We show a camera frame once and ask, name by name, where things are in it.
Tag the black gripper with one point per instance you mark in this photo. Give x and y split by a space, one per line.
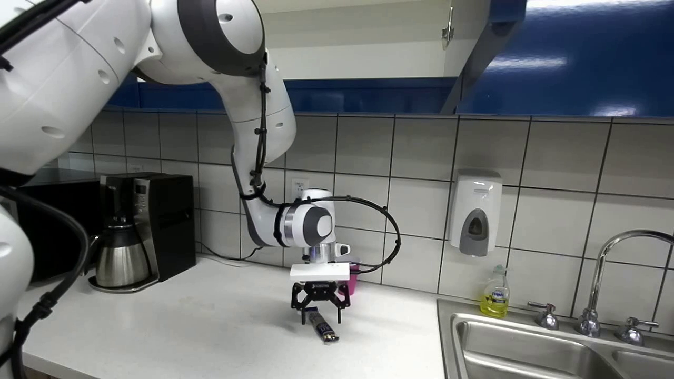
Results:
320 294

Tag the blue nut chocolate bar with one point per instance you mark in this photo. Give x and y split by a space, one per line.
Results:
324 329

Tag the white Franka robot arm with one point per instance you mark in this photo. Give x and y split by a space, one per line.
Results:
70 70

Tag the metal cabinet hinge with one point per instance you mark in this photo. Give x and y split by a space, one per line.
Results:
447 27

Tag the pink plastic cup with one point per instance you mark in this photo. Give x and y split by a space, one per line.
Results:
352 285

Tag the yellow dish soap bottle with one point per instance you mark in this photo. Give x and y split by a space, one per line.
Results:
494 302

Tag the black steel coffee maker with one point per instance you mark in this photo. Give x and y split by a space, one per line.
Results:
169 223

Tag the stainless steel sink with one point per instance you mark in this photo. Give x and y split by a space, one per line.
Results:
519 350

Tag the stainless steel coffee carafe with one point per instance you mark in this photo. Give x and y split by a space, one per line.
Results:
123 259

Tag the chrome gooseneck faucet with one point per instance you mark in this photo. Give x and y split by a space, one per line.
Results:
589 319

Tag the black microwave oven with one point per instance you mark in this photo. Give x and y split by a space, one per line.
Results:
43 245

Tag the white wall soap dispenser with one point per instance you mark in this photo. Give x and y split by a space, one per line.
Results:
477 203

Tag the blue wall cabinet white interior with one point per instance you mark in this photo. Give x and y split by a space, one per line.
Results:
364 50

